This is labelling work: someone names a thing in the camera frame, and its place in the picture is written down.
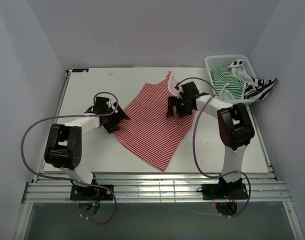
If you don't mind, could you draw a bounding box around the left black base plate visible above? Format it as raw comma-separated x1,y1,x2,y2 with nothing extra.
69,185,113,201

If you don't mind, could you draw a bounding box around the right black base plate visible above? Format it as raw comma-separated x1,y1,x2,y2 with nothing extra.
197,183,248,200

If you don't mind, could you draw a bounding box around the black white striped tank top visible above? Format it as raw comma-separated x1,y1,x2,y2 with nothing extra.
227,59,278,101

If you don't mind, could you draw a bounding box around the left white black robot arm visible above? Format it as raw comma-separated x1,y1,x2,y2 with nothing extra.
44,96,130,200

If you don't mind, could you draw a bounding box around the blue label sticker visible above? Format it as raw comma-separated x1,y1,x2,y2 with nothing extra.
72,68,89,73

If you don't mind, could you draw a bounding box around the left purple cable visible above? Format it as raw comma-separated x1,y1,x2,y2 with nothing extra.
20,91,118,225

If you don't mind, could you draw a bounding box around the red white striped tank top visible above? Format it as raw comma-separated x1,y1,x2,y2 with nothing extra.
114,71,196,171

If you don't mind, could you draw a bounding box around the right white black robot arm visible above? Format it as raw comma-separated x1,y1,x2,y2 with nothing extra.
166,81,255,199

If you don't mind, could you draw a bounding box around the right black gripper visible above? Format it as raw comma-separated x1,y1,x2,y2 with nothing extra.
166,96,192,119

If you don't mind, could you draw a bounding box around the aluminium frame rail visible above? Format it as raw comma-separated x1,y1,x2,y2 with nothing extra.
22,172,293,203

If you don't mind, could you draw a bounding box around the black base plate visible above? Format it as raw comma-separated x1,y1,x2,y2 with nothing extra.
69,185,113,201
197,183,248,200

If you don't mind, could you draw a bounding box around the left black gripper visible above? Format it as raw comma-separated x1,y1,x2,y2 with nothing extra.
103,102,129,134

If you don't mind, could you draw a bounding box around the green white striped tank top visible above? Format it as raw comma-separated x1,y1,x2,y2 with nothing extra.
210,66,246,101

